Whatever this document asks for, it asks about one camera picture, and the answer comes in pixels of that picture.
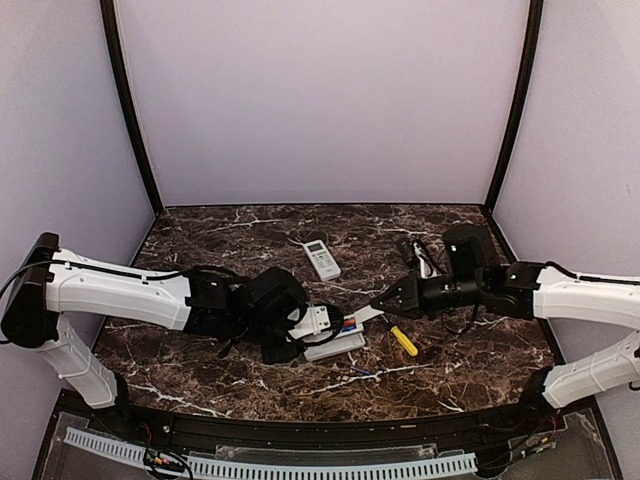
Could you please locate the black frame post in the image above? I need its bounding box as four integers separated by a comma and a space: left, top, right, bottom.
99, 0, 164, 216
483, 0, 544, 217

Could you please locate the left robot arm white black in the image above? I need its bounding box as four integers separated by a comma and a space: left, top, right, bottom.
1, 232, 309, 436

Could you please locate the left black frame post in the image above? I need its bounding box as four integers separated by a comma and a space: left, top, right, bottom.
99, 0, 164, 216

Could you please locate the white remote with buttons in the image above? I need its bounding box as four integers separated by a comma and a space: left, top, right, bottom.
303, 240, 342, 282

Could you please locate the white slotted cable duct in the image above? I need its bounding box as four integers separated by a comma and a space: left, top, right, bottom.
64, 427, 478, 479

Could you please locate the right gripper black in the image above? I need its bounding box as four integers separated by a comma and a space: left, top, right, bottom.
372, 268, 485, 319

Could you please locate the black front rail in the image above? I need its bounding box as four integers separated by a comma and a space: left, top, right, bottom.
91, 405, 566, 451

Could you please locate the white battery cover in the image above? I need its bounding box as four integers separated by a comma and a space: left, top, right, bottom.
353, 305, 383, 323

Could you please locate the right black frame post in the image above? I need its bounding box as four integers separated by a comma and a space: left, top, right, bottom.
483, 0, 544, 217

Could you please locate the yellow handled screwdriver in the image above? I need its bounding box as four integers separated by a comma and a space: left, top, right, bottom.
390, 326, 418, 357

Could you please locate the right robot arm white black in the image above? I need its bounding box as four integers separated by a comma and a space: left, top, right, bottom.
371, 262, 639, 434

